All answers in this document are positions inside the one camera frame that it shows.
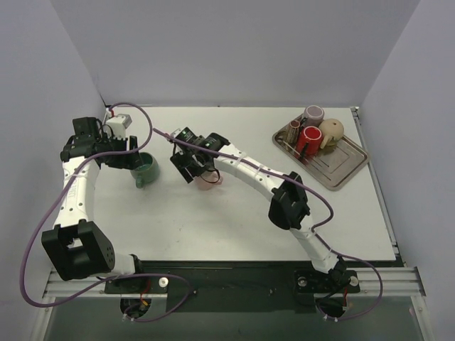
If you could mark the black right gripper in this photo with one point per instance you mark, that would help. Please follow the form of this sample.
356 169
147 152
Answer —
185 165

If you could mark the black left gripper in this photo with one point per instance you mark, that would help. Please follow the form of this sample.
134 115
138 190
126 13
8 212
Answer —
131 151

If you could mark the green ceramic mug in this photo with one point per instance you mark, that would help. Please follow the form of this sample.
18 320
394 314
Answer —
147 172

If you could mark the pink ceramic mug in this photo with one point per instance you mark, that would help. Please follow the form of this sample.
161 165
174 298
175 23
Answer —
208 180

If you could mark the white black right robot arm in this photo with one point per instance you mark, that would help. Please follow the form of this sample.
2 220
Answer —
289 209

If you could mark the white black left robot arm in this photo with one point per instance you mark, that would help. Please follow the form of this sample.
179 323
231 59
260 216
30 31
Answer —
76 246

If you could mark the red mug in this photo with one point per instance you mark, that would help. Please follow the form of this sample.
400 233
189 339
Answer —
309 140

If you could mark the purple mug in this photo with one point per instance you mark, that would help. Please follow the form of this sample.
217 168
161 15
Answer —
314 115

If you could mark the beige round mug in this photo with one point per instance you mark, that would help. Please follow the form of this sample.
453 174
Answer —
332 132

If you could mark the brown patterned cup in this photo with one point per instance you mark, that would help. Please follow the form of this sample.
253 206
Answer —
293 130

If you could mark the metal serving tray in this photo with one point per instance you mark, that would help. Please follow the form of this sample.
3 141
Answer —
332 166

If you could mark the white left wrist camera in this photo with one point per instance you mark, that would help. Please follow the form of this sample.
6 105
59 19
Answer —
116 126

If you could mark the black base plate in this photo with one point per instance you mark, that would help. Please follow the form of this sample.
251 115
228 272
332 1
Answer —
236 286

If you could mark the aluminium rail frame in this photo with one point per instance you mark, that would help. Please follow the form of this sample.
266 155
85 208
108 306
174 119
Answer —
171 220

